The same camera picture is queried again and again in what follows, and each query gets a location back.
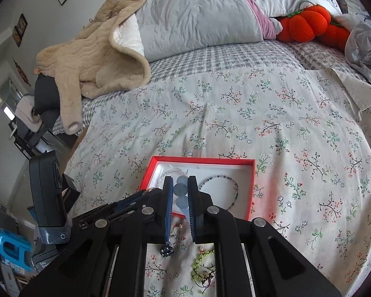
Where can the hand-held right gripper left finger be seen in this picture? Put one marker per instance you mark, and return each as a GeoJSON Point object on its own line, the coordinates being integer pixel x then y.
{"type": "Point", "coordinates": [168, 198]}

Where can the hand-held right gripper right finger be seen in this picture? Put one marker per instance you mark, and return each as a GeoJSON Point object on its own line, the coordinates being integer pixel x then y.
{"type": "Point", "coordinates": [192, 204]}

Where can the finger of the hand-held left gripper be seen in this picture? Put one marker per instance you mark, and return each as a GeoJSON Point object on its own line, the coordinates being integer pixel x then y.
{"type": "Point", "coordinates": [117, 214]}
{"type": "Point", "coordinates": [133, 200]}

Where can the red jewelry box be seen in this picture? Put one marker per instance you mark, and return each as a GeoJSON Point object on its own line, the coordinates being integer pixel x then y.
{"type": "Point", "coordinates": [204, 160]}

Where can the black rhinestone hair clip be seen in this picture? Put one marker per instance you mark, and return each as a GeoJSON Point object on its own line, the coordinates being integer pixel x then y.
{"type": "Point", "coordinates": [167, 251]}

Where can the small black box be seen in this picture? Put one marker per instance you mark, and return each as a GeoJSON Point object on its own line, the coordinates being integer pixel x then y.
{"type": "Point", "coordinates": [70, 191]}

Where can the blue plastic part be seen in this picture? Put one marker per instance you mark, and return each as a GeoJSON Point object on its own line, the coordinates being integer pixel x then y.
{"type": "Point", "coordinates": [10, 249]}

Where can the chair with clothes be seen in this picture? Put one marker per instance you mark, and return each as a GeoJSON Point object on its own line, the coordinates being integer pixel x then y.
{"type": "Point", "coordinates": [27, 120]}

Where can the black cloth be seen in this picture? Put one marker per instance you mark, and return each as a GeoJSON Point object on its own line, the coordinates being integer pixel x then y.
{"type": "Point", "coordinates": [48, 96]}

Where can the beige quilted coat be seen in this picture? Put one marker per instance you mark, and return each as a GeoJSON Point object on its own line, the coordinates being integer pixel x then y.
{"type": "Point", "coordinates": [105, 58]}

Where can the grey pillow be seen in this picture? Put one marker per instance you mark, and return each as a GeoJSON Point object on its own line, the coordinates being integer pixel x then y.
{"type": "Point", "coordinates": [198, 15]}

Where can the pink cloth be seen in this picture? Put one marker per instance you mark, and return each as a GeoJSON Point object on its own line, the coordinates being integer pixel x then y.
{"type": "Point", "coordinates": [261, 21]}

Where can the orange pumpkin plush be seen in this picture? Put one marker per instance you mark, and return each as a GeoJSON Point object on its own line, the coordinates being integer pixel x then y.
{"type": "Point", "coordinates": [335, 35]}
{"type": "Point", "coordinates": [303, 23]}

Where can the grey crumpled duvet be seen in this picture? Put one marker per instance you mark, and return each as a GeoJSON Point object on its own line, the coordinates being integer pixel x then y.
{"type": "Point", "coordinates": [364, 46]}

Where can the dark wall plaque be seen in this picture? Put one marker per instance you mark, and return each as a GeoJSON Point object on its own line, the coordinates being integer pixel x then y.
{"type": "Point", "coordinates": [22, 21]}
{"type": "Point", "coordinates": [17, 37]}

